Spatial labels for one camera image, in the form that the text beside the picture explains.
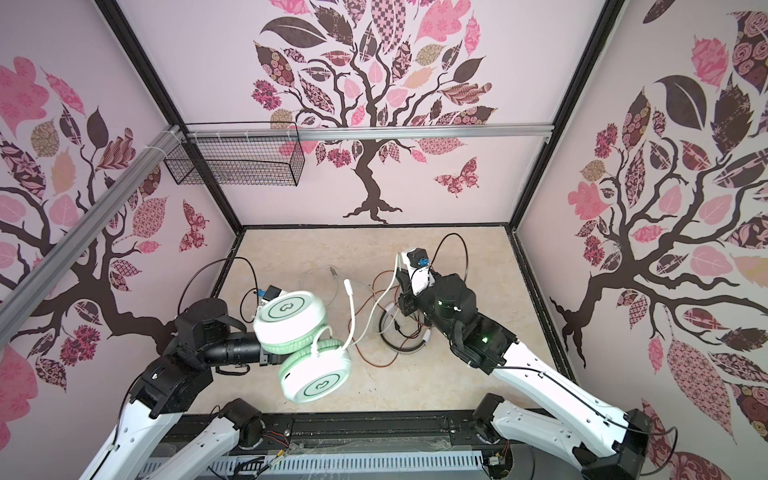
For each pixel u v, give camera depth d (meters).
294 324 0.38
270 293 0.56
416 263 0.53
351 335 0.40
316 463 0.70
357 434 0.75
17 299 0.50
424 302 0.59
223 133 0.91
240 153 0.95
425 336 0.85
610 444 0.38
